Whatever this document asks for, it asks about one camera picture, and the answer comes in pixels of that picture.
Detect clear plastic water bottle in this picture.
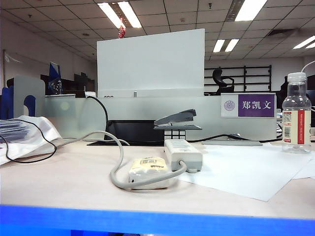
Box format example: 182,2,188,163
282,71,312,153

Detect grey frosted desk partition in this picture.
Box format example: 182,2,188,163
44,94,278,142

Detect white power strip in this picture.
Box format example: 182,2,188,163
163,139,203,174

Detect grey metal bookend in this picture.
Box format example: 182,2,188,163
13,75,46,118

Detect distant ceiling light strip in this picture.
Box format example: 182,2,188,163
292,35,315,50

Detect purple white name plate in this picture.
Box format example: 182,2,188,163
220,92,277,118

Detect grey stapler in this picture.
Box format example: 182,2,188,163
154,109,202,130

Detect black cable on desk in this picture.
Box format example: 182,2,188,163
190,133,284,144

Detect red hanging ornament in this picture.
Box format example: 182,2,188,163
118,17,126,39

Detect black office chair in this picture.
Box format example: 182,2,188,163
212,68,235,96

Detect black desk tray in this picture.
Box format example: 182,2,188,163
87,119,168,147

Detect thin black cable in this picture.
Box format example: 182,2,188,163
0,119,58,164

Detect blue crystal trophy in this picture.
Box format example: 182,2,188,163
48,61,63,95

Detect black background cabinets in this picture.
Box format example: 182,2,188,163
40,72,96,96

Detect white board panel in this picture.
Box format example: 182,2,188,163
96,28,205,98

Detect black shelf rack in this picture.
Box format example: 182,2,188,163
204,65,273,95

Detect white curved cable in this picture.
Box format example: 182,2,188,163
301,60,315,74

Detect white printed plastic bag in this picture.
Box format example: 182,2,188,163
0,115,63,166

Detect small white paper sheet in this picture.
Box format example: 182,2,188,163
294,162,315,180

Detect white tissue pack yellow label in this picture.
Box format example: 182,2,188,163
127,157,173,190

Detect thick black cable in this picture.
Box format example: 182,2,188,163
86,95,110,141

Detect wide ceiling light panel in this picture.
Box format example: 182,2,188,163
235,0,268,22

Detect grey power strip cable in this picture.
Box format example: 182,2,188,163
57,131,188,191

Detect small double ceiling light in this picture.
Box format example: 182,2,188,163
213,38,240,53

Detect large white paper sheet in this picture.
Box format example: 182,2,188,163
178,144,313,202

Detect blue file holder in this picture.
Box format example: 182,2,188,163
1,86,36,120

